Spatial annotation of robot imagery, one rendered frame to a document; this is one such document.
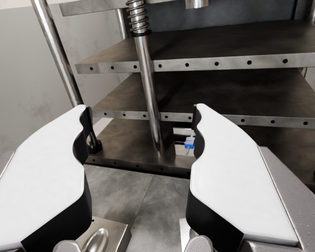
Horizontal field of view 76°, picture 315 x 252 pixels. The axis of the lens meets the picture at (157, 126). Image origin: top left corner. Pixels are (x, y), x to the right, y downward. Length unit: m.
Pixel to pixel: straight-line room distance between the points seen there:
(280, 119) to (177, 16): 1.05
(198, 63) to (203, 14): 0.81
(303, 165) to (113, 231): 0.86
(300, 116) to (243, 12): 0.88
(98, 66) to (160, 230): 0.75
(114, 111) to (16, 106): 1.54
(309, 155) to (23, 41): 2.53
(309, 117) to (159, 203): 0.68
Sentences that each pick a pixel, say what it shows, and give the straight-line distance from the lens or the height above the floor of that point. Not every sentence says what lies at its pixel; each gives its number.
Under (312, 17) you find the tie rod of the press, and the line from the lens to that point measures 1.49.
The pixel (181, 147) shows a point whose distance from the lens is 1.06.
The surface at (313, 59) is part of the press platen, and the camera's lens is 0.88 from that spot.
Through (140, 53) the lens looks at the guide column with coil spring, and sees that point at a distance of 0.85.
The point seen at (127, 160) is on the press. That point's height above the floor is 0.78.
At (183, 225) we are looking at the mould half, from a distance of 0.70.
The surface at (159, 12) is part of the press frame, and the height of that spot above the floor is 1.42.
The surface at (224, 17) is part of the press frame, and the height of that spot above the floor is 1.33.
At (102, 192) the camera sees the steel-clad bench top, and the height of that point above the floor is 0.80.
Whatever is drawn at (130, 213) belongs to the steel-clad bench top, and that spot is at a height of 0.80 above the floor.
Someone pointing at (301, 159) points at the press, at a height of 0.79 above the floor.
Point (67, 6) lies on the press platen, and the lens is 1.07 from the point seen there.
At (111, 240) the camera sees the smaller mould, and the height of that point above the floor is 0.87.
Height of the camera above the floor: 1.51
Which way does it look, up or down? 32 degrees down
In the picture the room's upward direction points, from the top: 9 degrees counter-clockwise
